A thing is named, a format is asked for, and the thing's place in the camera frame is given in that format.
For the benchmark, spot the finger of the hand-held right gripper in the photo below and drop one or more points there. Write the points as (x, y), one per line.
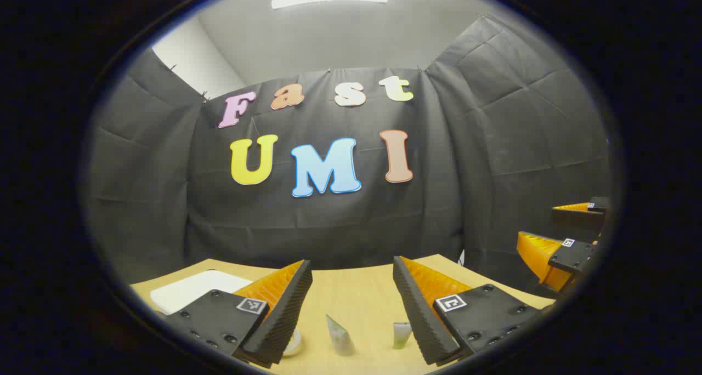
(570, 255)
(576, 217)

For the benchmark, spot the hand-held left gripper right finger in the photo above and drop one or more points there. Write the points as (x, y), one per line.
(417, 314)

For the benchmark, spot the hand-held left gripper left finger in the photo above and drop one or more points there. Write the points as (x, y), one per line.
(285, 309)

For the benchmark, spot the black backdrop cloth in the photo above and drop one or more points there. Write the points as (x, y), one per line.
(329, 227)

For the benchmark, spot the white suitcase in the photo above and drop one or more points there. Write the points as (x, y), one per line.
(197, 290)

